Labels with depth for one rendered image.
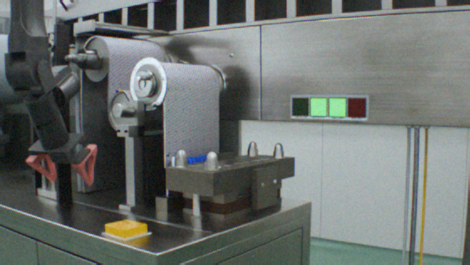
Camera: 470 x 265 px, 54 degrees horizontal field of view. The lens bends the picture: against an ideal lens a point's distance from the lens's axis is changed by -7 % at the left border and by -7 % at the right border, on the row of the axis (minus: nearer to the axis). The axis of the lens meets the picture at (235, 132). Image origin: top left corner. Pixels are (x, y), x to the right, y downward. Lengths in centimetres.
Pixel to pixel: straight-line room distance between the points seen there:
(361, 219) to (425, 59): 278
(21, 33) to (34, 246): 73
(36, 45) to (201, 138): 71
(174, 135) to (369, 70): 57
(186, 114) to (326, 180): 276
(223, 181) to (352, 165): 278
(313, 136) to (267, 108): 257
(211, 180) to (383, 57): 57
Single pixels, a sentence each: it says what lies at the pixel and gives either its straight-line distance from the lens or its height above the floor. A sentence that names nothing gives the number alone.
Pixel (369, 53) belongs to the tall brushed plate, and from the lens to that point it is 138.
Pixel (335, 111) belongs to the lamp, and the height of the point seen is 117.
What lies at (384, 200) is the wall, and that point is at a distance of 389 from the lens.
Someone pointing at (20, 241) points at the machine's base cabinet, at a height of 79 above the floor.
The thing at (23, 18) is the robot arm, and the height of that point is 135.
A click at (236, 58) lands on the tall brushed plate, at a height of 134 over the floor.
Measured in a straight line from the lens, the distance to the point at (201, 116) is 145.
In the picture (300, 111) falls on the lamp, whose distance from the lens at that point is 146.
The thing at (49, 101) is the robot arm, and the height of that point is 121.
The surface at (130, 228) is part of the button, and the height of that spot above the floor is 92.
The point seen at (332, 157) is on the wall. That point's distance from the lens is 401.
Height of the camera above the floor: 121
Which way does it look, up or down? 4 degrees down
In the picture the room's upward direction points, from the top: straight up
